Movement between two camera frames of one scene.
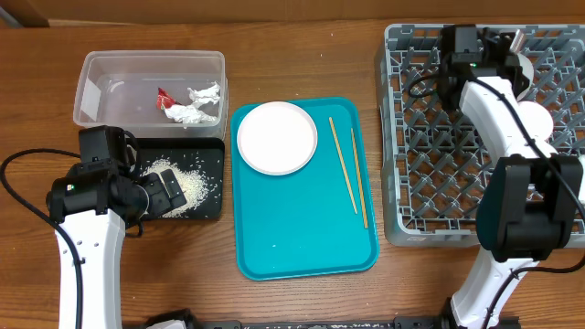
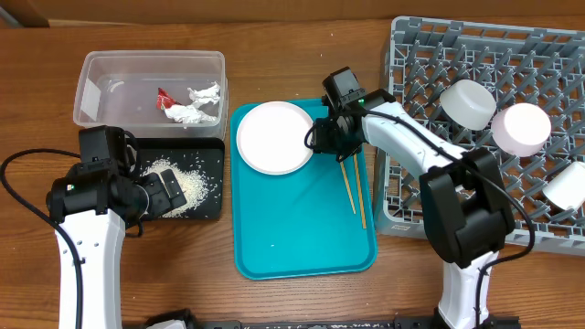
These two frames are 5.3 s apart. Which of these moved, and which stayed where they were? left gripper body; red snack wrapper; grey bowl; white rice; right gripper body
Moved: right gripper body; grey bowl
Stayed: left gripper body; red snack wrapper; white rice
